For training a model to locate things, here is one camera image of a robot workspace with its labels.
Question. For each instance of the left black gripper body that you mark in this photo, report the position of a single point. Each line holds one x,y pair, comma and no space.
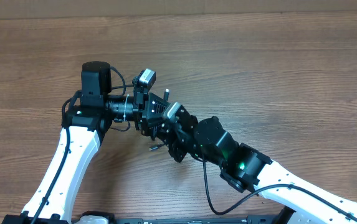
140,102

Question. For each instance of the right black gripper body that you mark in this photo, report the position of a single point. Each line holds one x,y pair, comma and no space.
178,147

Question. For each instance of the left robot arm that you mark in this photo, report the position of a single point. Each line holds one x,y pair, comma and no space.
86,118

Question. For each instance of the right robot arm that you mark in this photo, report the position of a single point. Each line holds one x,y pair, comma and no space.
245,168

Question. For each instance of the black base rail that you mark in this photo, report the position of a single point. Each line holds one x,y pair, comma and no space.
250,219

